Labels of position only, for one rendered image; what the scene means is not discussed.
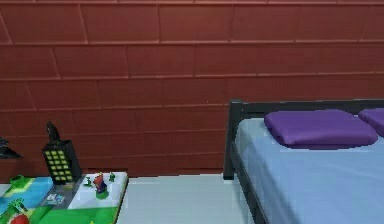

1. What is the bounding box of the black toy aircraft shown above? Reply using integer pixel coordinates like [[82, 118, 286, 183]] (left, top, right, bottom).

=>
[[0, 136, 24, 160]]

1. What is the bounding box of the red toy ball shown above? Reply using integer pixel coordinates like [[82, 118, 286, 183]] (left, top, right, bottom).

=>
[[9, 214, 30, 224]]

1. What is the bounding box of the black framed blue bed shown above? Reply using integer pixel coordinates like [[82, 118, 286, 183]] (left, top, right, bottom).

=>
[[222, 98, 384, 224]]

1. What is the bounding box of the purple pillow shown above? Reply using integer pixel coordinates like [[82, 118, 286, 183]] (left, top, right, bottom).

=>
[[358, 107, 384, 138], [264, 109, 379, 150]]

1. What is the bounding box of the colourful toy play table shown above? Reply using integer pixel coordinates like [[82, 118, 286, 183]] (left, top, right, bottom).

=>
[[0, 171, 129, 224]]

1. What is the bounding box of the black toy tower building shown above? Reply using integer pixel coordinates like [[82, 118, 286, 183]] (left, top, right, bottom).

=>
[[41, 121, 83, 186]]

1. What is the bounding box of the red toy figure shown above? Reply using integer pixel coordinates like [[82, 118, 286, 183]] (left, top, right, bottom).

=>
[[93, 172, 109, 200]]

